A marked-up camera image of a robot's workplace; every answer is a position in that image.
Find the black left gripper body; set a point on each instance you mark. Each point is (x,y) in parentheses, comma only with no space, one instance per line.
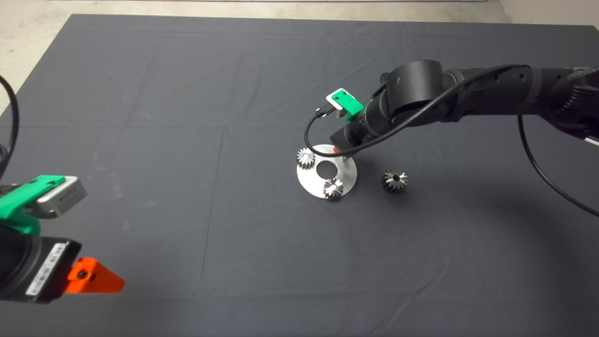
(18,267)

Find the dark grey table cloth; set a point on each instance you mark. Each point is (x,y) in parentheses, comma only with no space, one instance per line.
(187,93)

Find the right wrist grey camera box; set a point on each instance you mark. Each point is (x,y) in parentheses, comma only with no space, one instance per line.
(339,112)

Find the round metal plate with pins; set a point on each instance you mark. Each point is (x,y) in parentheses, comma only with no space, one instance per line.
(309,182)

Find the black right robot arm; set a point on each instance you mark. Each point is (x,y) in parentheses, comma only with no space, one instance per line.
(491,93)

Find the small steel gear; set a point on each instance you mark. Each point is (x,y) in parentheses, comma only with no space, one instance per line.
(305,158)
(333,188)

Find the right green camera mount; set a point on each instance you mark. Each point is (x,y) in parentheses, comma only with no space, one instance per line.
(351,107)

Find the large steel gear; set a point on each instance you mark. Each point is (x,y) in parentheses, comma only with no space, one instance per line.
(394,180)

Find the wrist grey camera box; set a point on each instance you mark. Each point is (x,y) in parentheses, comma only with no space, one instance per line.
(339,112)
(63,196)

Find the left green camera mount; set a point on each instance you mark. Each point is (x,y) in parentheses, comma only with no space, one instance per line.
(18,203)

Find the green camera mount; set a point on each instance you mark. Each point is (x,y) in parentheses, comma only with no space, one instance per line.
(351,107)
(18,203)

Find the left wrist grey camera box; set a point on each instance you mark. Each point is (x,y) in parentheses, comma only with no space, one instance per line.
(63,196)

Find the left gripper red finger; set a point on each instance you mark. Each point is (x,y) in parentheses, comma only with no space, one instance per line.
(96,281)

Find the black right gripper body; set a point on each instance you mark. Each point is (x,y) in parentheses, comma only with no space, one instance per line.
(358,132)

